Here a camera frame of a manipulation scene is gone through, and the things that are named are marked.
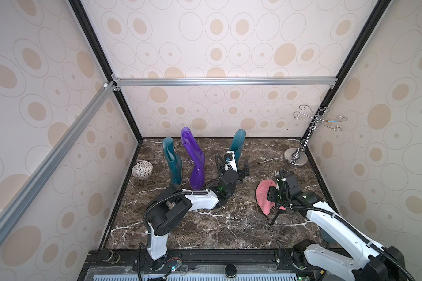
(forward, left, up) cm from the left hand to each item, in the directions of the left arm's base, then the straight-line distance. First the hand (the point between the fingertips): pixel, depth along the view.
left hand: (245, 157), depth 82 cm
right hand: (-12, -14, -11) cm, 22 cm away
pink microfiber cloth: (-11, -8, -11) cm, 18 cm away
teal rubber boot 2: (+11, +3, -3) cm, 12 cm away
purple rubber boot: (0, +24, -16) cm, 29 cm away
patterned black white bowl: (+6, +57, -20) cm, 60 cm away
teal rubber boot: (-4, +32, +3) cm, 32 cm away
